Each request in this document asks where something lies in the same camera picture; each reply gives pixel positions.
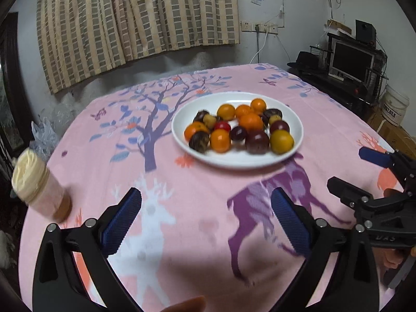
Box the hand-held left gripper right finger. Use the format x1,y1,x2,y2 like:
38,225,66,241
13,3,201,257
271,187,381,312

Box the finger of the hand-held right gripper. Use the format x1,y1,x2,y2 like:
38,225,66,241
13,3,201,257
359,147,416,186
327,177,384,212

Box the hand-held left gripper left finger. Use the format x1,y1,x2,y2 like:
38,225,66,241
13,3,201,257
32,187,142,312

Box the olive yellow round fruit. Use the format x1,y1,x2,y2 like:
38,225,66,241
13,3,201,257
269,129,295,155

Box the white oval plate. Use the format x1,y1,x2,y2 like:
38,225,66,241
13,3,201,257
171,92,304,170

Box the dark purple plum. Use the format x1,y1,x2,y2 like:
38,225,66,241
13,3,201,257
245,130,270,154
230,126,248,142
269,120,290,134

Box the large orange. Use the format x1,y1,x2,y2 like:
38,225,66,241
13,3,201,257
239,113,264,133

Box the smooth orange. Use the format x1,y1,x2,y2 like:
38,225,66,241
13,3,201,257
210,129,232,153

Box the round wrinkled dark fruit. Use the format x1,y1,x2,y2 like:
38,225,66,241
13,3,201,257
262,108,283,122

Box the wrinkled dark fruit with stem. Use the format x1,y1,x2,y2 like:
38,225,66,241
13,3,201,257
188,131,210,153

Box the medium orange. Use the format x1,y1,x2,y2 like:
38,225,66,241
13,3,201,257
184,122,210,142

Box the yellow-orange round fruit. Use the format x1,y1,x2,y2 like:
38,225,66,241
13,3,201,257
216,103,236,121

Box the person's right hand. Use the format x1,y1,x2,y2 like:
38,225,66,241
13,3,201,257
374,249,405,269

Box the person's left hand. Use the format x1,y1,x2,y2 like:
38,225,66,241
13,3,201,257
162,296,206,312

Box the white plastic bucket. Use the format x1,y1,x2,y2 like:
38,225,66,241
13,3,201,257
380,84,411,127

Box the black media stand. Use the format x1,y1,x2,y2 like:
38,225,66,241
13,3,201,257
288,32,389,114

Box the pink printed tablecloth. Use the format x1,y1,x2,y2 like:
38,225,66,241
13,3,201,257
18,62,416,312

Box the jar with cream lid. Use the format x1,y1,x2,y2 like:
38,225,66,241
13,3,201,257
12,148,71,223

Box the black monitor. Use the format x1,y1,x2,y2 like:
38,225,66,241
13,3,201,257
328,41,376,82

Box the black hat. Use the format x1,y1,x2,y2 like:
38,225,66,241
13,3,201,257
287,51,327,70

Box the clear plastic bag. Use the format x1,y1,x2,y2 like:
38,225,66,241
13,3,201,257
31,94,88,161

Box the black speaker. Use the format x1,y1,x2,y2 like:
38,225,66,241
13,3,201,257
355,19,377,43

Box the dark wooden cabinet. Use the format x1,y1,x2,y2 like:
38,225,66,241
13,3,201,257
0,12,33,183

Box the checked beige curtain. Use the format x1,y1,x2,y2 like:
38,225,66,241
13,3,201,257
36,0,241,95

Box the white power cable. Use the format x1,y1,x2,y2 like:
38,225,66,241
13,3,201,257
250,31,270,64

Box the wide white wall socket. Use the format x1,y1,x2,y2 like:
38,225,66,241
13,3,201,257
254,23,278,35

